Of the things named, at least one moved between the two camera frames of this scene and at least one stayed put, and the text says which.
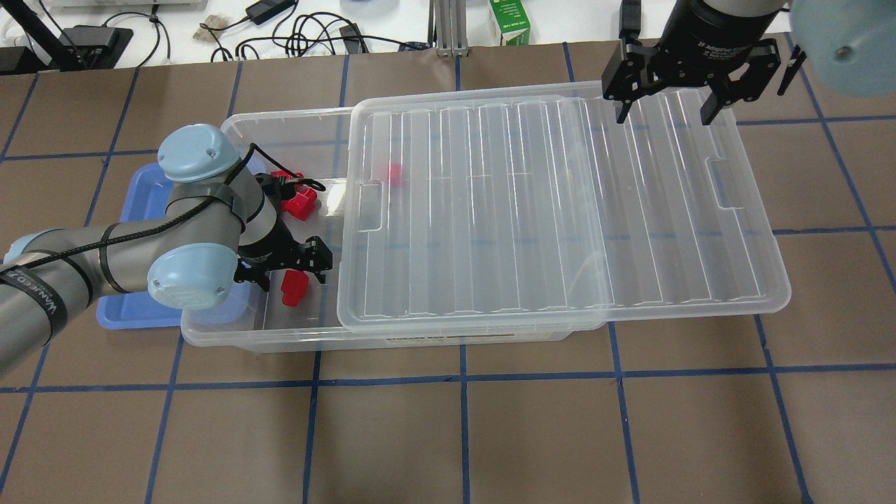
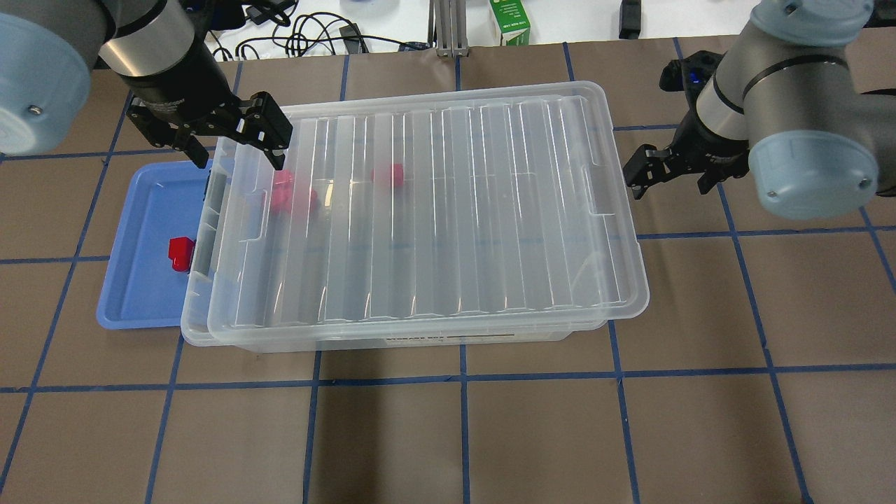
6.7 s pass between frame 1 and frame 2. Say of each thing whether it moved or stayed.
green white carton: stayed
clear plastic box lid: moved
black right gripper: moved
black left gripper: moved
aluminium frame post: stayed
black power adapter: stayed
